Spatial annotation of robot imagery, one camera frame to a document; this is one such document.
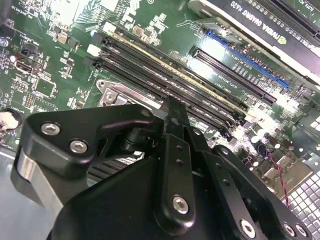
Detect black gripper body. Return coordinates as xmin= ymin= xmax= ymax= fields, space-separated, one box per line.
xmin=49 ymin=154 xmax=242 ymax=240

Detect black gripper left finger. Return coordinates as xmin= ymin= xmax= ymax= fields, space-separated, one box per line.
xmin=9 ymin=96 xmax=197 ymax=229

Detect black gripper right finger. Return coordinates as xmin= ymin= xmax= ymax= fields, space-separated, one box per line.
xmin=179 ymin=99 xmax=313 ymax=240

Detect metal socket cover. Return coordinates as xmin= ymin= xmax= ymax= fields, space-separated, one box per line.
xmin=106 ymin=83 xmax=167 ymax=111

